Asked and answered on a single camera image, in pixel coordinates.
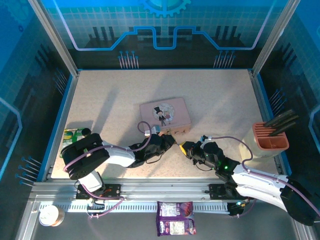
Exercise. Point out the purple snack packet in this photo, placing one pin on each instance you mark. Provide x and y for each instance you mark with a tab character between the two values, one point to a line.
176	218

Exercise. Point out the green snack packet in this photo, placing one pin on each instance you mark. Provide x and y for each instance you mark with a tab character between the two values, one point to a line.
68	140

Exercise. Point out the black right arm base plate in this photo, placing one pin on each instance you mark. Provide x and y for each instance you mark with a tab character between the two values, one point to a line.
217	191

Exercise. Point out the tape roll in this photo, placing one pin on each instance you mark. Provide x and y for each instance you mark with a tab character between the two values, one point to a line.
51	215

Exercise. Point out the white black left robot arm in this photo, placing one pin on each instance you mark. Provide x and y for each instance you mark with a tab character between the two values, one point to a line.
85	155

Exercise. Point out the aluminium front rail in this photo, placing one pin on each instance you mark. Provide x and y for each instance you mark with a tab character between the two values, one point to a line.
162	186

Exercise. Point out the terracotta slotted utensil holder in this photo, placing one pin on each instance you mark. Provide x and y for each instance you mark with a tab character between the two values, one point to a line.
271	142

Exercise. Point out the aluminium frame post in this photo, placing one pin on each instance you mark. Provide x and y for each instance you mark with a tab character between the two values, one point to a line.
53	37
275	35

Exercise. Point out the pink cartoon tin box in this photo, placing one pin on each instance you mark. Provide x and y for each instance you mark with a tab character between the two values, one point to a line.
165	112

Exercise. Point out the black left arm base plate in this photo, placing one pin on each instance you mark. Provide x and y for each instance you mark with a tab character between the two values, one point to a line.
112	191

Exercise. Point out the small beige bottle black cap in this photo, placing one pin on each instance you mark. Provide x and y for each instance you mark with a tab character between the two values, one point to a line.
86	131

